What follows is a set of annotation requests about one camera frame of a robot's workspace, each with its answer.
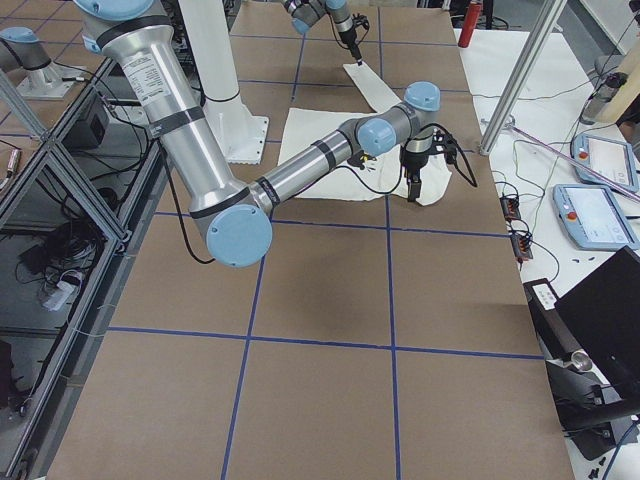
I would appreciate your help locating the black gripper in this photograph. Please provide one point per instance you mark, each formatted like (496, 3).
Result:
(346, 36)
(413, 163)

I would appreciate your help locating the cream long sleeve cat shirt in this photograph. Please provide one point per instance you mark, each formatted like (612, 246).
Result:
(358, 157)

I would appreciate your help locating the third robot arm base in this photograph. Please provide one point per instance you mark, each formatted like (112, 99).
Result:
(21, 49)

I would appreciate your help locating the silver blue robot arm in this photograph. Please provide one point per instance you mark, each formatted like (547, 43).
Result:
(305, 14)
(231, 215)

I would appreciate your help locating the small red black circuit board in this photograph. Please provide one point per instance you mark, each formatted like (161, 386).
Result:
(510, 205)

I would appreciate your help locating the reacher grabber stick white claw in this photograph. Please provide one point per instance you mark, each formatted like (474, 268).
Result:
(581, 165)

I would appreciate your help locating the red cylinder bottle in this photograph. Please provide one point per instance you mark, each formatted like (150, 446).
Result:
(471, 18)

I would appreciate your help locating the near blue teach pendant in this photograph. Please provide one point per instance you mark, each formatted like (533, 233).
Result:
(592, 218)

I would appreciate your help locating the blue teach pendant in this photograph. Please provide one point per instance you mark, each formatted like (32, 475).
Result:
(612, 159)
(592, 218)

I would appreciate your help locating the far blue teach pendant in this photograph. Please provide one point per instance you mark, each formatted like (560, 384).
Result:
(612, 159)

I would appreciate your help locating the grey water bottle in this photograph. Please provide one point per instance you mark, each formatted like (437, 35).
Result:
(603, 94)

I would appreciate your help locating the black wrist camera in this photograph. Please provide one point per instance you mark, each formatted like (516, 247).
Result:
(445, 144)
(361, 21)

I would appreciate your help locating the white pillar with base plate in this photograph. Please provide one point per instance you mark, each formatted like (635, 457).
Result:
(240, 134)

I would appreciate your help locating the aluminium frame post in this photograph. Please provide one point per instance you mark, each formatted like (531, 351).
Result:
(536, 40)

